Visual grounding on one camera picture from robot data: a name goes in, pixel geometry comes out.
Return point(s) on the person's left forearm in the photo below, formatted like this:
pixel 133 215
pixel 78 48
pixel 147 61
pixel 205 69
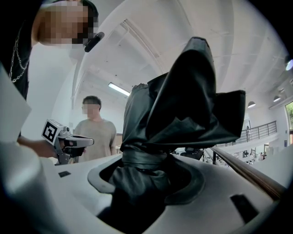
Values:
pixel 34 146

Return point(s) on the black head-worn camera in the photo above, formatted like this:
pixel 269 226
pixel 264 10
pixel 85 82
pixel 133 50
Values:
pixel 94 41

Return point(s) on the white pendant lamp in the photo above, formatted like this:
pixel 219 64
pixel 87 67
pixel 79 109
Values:
pixel 251 104
pixel 289 64
pixel 277 99

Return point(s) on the black umbrella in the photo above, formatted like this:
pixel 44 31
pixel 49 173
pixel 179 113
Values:
pixel 183 102

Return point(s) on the long ceiling light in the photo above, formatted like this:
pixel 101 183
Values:
pixel 119 89

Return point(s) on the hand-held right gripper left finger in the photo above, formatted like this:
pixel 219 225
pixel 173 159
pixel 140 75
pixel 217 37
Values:
pixel 57 194

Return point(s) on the black metal railing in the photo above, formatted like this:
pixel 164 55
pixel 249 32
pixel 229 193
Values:
pixel 258 131

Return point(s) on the window with green view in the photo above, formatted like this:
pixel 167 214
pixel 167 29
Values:
pixel 289 123

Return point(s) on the person's black shirt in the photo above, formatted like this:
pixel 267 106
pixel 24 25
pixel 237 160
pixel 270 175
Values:
pixel 20 68

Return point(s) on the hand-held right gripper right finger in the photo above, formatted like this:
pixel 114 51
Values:
pixel 213 182

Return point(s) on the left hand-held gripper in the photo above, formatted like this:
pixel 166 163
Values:
pixel 51 131

